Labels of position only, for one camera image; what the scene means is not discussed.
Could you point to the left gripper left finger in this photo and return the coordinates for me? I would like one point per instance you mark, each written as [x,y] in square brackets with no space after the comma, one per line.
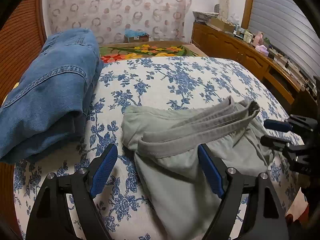
[50,218]

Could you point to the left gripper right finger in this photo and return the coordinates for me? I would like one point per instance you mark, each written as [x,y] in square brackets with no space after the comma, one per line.
[264,217]

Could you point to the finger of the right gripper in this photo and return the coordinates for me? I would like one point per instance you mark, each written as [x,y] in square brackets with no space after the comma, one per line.
[280,144]
[294,124]

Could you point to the grey shorts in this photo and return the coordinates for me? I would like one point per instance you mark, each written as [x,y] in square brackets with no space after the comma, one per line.
[164,144]

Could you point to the blue floral bedsheet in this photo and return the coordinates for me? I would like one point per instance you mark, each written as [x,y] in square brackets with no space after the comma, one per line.
[168,83]

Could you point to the folded blue jeans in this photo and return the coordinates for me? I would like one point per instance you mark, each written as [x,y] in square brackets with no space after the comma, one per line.
[51,103]

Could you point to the wooden dresser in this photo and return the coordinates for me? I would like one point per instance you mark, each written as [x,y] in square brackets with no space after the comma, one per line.
[216,43]

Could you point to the grey window shutter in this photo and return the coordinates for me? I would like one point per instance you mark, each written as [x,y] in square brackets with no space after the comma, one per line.
[287,28]

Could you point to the brown cardboard box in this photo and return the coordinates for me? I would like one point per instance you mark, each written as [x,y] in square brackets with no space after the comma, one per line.
[221,25]

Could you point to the floral colourful blanket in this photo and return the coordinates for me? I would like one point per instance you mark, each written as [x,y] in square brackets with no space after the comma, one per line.
[138,50]

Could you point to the circle patterned curtain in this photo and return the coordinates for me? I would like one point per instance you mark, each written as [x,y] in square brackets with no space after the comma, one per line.
[109,19]

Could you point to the cardboard box with blue cloth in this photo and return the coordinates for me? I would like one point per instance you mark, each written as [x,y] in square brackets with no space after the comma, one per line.
[132,36]

